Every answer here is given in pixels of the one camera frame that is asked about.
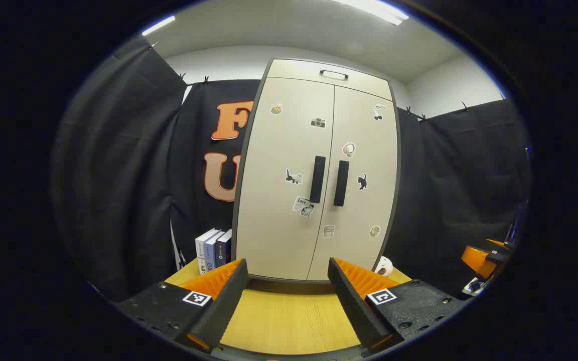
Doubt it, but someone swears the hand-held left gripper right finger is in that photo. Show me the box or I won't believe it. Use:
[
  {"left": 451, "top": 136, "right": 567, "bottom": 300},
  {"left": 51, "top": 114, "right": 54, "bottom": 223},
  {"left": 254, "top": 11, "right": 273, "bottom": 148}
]
[{"left": 327, "top": 257, "right": 467, "bottom": 354}]

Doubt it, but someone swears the ceiling light panel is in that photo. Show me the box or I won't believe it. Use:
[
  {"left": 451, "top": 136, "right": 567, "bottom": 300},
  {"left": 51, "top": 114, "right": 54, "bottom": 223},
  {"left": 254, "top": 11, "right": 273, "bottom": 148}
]
[
  {"left": 329, "top": 0, "right": 410, "bottom": 27},
  {"left": 141, "top": 15, "right": 176, "bottom": 37}
]

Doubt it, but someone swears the beige double-door shoe cabinet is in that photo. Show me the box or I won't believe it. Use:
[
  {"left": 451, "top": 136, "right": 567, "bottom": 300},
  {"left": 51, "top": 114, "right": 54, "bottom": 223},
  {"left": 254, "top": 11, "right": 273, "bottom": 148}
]
[{"left": 231, "top": 58, "right": 402, "bottom": 284}]

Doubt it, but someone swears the light blue book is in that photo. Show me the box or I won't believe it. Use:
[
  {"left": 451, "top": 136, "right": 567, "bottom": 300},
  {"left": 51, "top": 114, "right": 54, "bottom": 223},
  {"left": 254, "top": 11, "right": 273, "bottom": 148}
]
[{"left": 204, "top": 230, "right": 227, "bottom": 274}]

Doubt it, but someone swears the black cabinet door handle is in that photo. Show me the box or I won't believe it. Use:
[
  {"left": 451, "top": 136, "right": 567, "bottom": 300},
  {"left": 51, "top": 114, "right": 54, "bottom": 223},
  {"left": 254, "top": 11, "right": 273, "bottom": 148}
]
[
  {"left": 333, "top": 160, "right": 350, "bottom": 207},
  {"left": 310, "top": 155, "right": 327, "bottom": 204}
]

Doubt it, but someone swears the white book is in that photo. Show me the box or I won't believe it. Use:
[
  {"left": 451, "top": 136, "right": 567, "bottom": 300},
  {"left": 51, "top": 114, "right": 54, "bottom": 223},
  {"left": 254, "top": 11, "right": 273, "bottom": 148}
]
[{"left": 195, "top": 228, "right": 221, "bottom": 275}]

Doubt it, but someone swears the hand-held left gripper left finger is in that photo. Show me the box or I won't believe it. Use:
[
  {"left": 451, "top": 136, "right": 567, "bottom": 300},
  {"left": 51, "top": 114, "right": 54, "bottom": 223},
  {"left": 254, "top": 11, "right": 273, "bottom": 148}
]
[{"left": 112, "top": 258, "right": 249, "bottom": 354}]

